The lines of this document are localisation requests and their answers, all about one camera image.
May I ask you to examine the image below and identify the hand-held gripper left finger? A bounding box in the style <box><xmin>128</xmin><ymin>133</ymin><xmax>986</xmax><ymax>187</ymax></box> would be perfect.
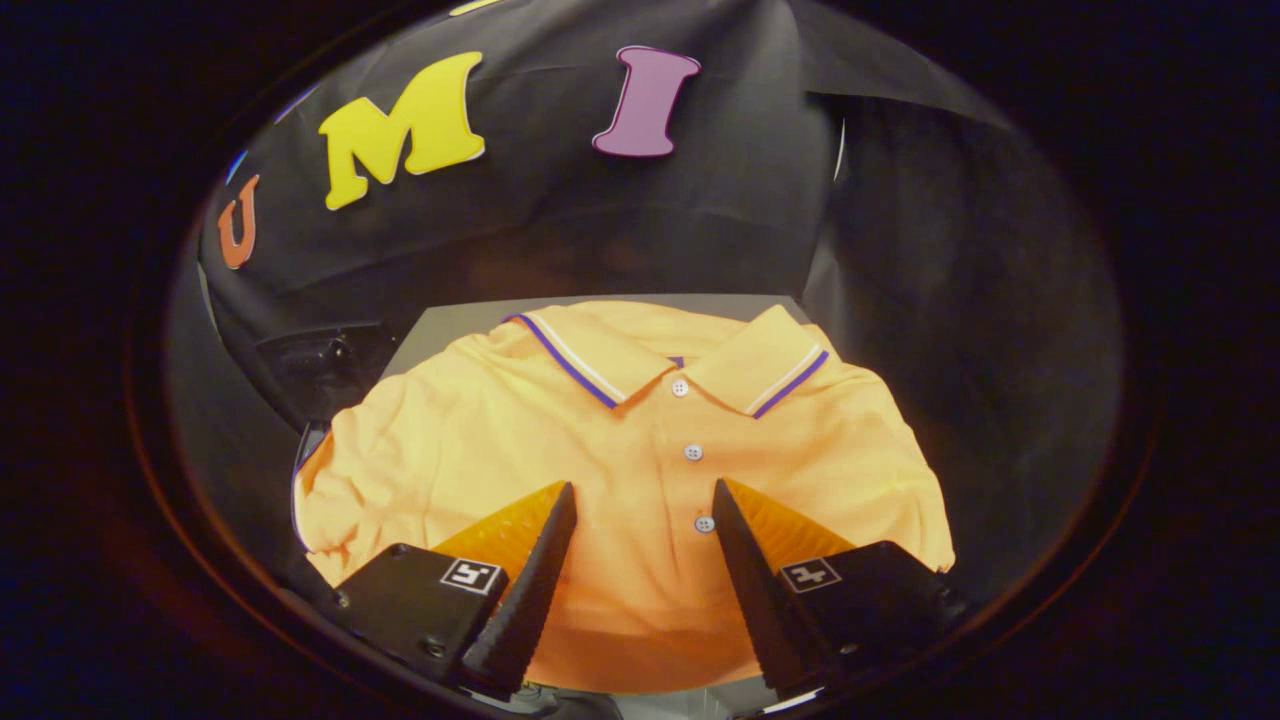
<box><xmin>335</xmin><ymin>481</ymin><xmax>579</xmax><ymax>701</ymax></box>

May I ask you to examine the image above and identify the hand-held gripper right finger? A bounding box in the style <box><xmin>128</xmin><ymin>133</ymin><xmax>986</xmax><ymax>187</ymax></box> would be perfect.
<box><xmin>712</xmin><ymin>478</ymin><xmax>969</xmax><ymax>701</ymax></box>

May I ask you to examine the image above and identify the orange polo shirt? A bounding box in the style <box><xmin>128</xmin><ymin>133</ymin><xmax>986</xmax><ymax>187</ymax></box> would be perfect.
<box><xmin>290</xmin><ymin>300</ymin><xmax>957</xmax><ymax>696</ymax></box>

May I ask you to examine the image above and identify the white cabinet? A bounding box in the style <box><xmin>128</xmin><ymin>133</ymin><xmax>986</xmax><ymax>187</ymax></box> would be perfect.
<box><xmin>384</xmin><ymin>293</ymin><xmax>815</xmax><ymax>383</ymax></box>

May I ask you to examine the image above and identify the black backdrop cloth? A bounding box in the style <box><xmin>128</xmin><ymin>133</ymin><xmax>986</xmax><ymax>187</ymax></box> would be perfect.
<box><xmin>165</xmin><ymin>0</ymin><xmax>1126</xmax><ymax>601</ymax></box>

